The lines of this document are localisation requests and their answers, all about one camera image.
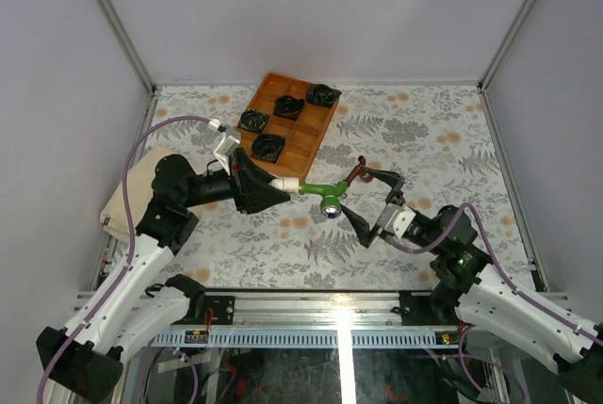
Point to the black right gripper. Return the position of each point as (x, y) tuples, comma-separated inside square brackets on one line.
[(362, 228)]

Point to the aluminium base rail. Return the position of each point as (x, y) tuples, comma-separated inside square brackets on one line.
[(297, 309)]

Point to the orange wooden compartment tray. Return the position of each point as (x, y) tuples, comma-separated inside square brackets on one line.
[(303, 136)]

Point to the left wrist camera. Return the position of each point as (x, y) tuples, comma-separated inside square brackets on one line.
[(229, 141)]

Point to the brown water faucet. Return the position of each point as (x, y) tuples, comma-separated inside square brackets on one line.
[(359, 172)]

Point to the white pipe fitting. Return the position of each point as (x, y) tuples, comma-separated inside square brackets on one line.
[(286, 184)]

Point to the beige folded cloth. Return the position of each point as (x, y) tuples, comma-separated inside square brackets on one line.
[(139, 188)]

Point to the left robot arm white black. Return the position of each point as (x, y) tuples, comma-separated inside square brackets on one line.
[(87, 355)]

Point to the green water faucet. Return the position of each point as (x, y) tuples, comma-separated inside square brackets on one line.
[(330, 195)]

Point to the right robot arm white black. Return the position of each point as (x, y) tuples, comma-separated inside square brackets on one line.
[(476, 289)]

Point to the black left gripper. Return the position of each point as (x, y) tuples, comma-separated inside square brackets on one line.
[(250, 183)]

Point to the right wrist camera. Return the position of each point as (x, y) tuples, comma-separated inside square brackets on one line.
[(395, 220)]

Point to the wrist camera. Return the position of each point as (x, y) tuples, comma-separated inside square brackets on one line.
[(395, 220), (229, 141)]

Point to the white slotted cable duct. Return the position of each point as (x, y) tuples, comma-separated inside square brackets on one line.
[(305, 339)]

